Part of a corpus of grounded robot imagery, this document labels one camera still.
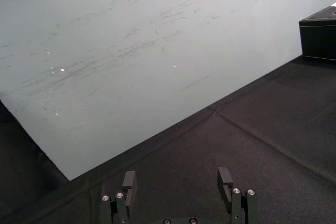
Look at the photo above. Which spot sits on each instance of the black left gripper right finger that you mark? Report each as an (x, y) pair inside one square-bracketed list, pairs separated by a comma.
[(228, 190)]

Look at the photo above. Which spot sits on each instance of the black box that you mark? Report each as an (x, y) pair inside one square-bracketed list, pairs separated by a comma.
[(319, 37)]

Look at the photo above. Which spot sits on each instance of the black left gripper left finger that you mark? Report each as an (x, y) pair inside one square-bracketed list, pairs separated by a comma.
[(129, 192)]

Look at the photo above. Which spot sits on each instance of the black table cloth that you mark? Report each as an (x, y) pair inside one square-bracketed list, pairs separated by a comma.
[(210, 161)]

